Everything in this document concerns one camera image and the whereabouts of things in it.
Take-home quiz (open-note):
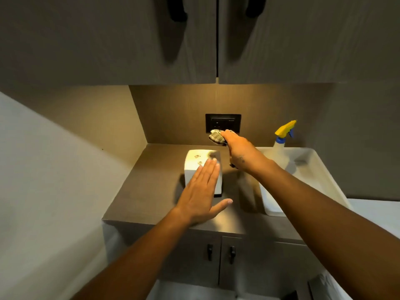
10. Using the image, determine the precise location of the grey base cabinet door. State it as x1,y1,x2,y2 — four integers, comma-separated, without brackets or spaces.
105,224,223,288
219,235,326,298

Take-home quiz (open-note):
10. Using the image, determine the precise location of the white box with floral print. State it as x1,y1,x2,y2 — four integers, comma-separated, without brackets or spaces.
184,149,223,197

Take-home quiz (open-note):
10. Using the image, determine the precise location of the white plastic tray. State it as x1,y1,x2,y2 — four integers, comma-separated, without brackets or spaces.
256,147,353,217

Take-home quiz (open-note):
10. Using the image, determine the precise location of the person's right forearm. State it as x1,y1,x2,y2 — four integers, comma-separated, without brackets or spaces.
250,160,400,300

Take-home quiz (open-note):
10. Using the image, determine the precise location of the black wall cabinet handle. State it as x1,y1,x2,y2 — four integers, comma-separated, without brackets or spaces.
167,0,188,23
245,0,267,19

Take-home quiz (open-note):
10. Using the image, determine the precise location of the checkered cleaning cloth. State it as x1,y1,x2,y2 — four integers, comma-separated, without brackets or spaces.
208,129,228,146

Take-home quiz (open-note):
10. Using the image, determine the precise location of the spray bottle with yellow trigger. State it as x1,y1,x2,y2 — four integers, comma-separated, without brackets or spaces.
270,120,297,170

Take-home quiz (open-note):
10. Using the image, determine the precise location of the person's left hand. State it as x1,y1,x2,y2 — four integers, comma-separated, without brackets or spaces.
174,158,234,227

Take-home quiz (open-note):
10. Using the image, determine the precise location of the grey wooden wall cabinet door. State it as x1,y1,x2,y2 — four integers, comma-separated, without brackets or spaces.
0,0,217,87
218,0,400,85

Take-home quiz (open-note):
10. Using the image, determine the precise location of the person's left forearm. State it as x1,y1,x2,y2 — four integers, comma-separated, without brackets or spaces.
70,209,192,300

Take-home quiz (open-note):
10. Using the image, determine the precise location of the black wall socket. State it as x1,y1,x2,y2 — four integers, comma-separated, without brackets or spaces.
205,114,242,135

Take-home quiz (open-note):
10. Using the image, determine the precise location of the person's right hand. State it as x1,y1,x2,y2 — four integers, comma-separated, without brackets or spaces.
220,130,273,179

